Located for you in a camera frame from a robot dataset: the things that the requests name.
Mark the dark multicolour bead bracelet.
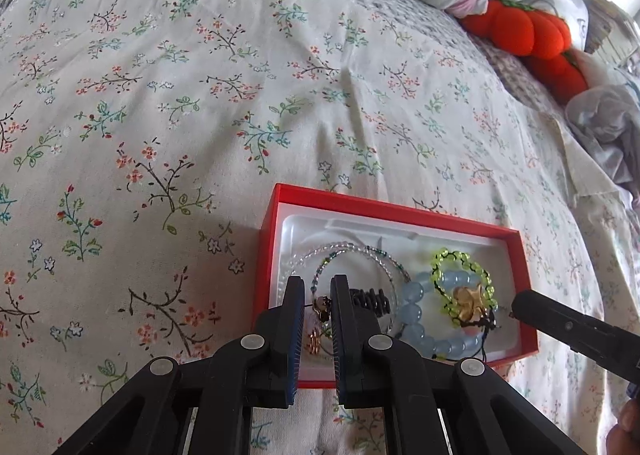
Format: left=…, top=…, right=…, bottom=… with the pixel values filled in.
left=309, top=251, right=412, bottom=332

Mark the black hair claw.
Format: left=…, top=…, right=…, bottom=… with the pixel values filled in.
left=349, top=287, right=392, bottom=320

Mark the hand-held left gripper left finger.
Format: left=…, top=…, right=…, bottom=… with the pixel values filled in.
left=50, top=276, right=307, bottom=455

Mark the grey crumpled cloth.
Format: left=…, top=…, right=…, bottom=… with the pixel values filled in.
left=564, top=84, right=640, bottom=187

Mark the person's right hand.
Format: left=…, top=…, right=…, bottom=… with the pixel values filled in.
left=605, top=400, right=640, bottom=455

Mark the floral bed sheet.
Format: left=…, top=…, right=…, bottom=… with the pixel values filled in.
left=0, top=0, right=640, bottom=455

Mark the light blue bead bracelet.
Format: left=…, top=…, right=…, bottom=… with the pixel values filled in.
left=397, top=269, right=501, bottom=362

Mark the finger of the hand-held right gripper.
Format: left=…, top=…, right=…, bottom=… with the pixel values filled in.
left=510, top=289, right=640, bottom=379

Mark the red cardboard box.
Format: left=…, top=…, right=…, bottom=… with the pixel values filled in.
left=252, top=183, right=540, bottom=390

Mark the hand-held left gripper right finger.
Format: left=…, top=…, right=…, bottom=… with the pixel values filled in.
left=330, top=274, right=586, bottom=455

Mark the green bead bracelet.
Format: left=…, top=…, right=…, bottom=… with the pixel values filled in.
left=429, top=247, right=499, bottom=327

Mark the orange pendant cord charm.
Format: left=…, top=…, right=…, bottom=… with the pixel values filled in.
left=434, top=284, right=502, bottom=362

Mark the gold ring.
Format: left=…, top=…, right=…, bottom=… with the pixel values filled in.
left=305, top=327, right=326, bottom=355

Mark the red plush toy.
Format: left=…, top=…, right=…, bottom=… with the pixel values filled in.
left=459, top=0, right=590, bottom=104

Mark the clear bead necklace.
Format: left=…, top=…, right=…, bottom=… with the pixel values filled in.
left=280, top=241, right=401, bottom=307

